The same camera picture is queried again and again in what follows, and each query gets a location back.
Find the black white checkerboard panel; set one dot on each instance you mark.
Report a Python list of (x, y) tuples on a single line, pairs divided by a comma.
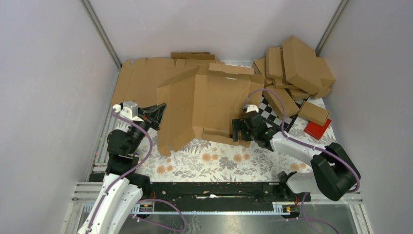
[(267, 112)]

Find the aluminium frame rail front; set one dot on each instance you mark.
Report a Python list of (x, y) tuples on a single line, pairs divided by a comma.
[(147, 208)]

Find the folded cardboard box beside red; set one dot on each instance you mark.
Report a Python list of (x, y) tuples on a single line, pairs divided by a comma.
[(313, 113)]

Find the stack of flat cardboard blanks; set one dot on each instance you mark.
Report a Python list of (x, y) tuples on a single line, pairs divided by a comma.
[(139, 79)]

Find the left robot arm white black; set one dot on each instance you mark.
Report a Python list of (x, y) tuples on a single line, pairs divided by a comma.
[(128, 145)]

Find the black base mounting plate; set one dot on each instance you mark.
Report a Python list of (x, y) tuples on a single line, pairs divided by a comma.
[(224, 196)]

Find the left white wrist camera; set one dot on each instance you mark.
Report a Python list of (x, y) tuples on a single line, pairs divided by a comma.
[(128, 110)]

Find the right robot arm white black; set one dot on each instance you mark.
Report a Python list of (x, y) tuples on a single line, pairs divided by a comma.
[(332, 174)]

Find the large folded cardboard box top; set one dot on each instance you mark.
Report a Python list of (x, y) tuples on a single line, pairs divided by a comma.
[(301, 66)]

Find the floral patterned table mat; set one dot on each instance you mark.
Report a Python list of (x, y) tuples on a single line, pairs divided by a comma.
[(207, 161)]

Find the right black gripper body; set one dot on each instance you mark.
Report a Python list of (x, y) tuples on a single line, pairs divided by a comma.
[(251, 134)]

